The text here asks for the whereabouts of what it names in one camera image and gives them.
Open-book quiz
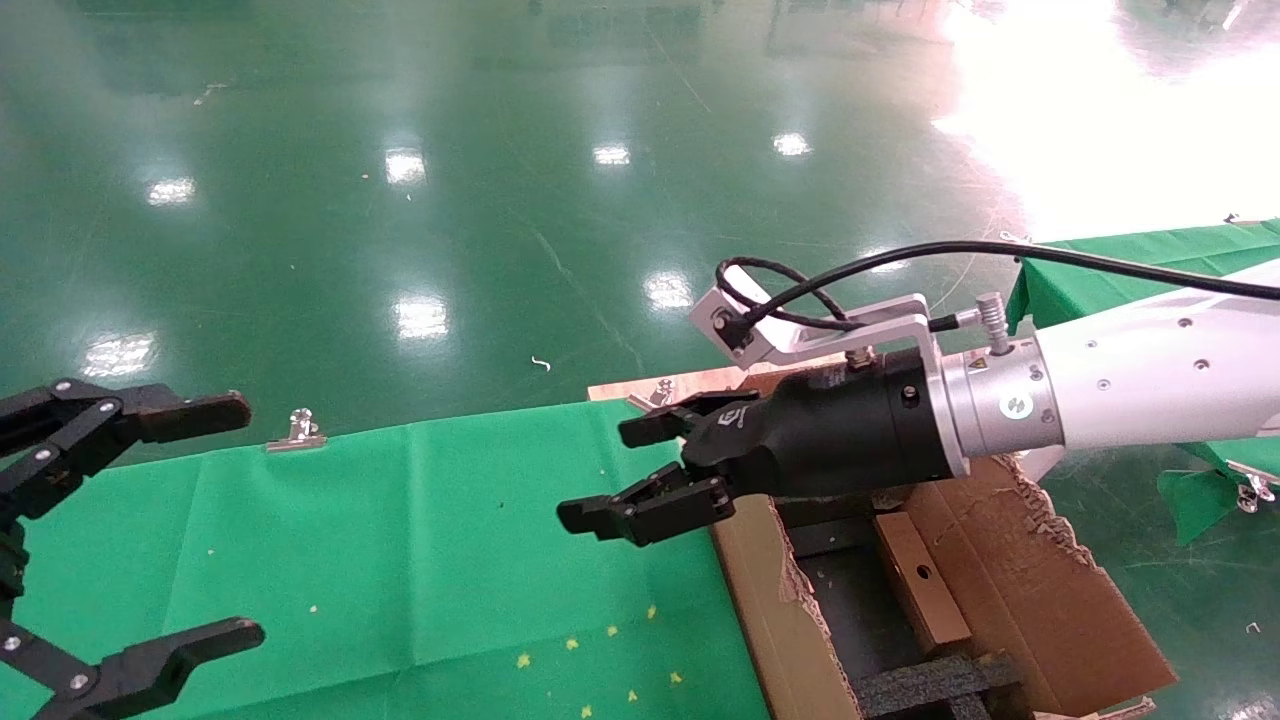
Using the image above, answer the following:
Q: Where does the dark grey carton liner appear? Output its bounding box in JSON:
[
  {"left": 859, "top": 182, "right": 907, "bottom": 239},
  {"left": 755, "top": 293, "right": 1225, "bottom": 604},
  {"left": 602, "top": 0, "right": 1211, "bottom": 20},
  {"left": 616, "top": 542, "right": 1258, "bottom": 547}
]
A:
[{"left": 790, "top": 520, "right": 931, "bottom": 691}]

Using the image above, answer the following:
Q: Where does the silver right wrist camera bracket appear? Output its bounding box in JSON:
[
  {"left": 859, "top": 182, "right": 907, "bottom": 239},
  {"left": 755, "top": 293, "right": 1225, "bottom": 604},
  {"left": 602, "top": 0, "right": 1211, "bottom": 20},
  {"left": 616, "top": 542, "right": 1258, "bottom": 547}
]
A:
[{"left": 688, "top": 283, "right": 1013, "bottom": 373}]

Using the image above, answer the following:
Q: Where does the large open cardboard carton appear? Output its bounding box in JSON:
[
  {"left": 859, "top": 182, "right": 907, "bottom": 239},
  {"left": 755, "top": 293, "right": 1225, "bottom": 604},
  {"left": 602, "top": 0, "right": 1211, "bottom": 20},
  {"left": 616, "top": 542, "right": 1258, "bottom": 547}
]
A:
[{"left": 710, "top": 370, "right": 1179, "bottom": 720}]

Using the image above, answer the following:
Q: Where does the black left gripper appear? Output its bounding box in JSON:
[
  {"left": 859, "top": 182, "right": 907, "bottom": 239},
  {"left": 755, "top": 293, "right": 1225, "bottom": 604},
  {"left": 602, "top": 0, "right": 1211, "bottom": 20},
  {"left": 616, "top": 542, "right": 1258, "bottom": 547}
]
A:
[{"left": 0, "top": 378, "right": 267, "bottom": 720}]

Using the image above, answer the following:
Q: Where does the white table leg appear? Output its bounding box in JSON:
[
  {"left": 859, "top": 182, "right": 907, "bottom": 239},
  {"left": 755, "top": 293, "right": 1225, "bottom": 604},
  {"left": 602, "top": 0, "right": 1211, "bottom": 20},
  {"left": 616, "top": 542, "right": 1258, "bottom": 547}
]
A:
[{"left": 1015, "top": 447, "right": 1069, "bottom": 484}]

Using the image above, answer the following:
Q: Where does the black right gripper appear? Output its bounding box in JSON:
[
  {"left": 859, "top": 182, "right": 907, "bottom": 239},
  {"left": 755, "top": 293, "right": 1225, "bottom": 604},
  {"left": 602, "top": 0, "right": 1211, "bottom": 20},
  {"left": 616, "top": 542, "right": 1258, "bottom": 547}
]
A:
[{"left": 556, "top": 345, "right": 969, "bottom": 548}]

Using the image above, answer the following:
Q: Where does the small brown cardboard box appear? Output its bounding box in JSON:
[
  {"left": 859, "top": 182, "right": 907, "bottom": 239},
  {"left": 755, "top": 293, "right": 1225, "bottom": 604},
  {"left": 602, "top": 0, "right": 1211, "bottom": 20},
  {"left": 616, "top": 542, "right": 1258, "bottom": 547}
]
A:
[{"left": 873, "top": 510, "right": 976, "bottom": 658}]

